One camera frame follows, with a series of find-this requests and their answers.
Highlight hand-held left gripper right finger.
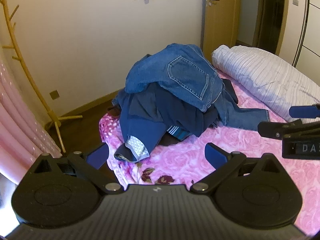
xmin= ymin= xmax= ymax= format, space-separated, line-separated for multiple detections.
xmin=190 ymin=143 xmax=283 ymax=195

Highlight blue denim jeans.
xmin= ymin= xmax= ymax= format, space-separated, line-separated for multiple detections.
xmin=125 ymin=44 xmax=270 ymax=131

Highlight white striped quilt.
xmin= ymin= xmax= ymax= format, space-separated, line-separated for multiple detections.
xmin=211 ymin=44 xmax=320 ymax=123

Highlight gold coat rack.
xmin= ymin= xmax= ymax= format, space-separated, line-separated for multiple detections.
xmin=0 ymin=0 xmax=83 ymax=155

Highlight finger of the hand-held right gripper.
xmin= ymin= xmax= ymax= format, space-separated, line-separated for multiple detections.
xmin=289 ymin=104 xmax=320 ymax=119
xmin=257 ymin=119 xmax=320 ymax=140

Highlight pink curtain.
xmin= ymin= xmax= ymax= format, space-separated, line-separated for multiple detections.
xmin=0 ymin=45 xmax=63 ymax=183

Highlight wooden door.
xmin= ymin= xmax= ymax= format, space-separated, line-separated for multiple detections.
xmin=202 ymin=0 xmax=242 ymax=55

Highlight dark navy garment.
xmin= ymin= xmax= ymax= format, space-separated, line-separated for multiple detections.
xmin=130 ymin=81 xmax=220 ymax=138

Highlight teal striped garment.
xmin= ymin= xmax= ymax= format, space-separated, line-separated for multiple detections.
xmin=165 ymin=125 xmax=192 ymax=141

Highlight pale wardrobe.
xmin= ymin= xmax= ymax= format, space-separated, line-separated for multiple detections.
xmin=296 ymin=0 xmax=320 ymax=68

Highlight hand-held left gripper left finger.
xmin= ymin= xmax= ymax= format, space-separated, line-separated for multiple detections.
xmin=30 ymin=143 xmax=124 ymax=195

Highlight pink rose blanket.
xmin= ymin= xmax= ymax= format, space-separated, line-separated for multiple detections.
xmin=99 ymin=70 xmax=320 ymax=235

